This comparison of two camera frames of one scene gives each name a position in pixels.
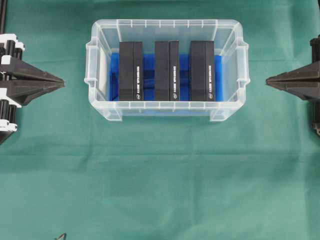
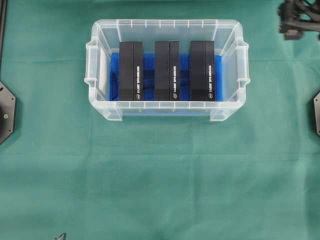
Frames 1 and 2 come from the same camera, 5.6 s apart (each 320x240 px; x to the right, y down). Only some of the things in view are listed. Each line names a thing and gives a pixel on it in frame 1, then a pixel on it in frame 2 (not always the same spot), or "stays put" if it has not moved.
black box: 131,71 stays put
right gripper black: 308,89 to 296,16
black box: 167,70 stays put
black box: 202,71 stays put
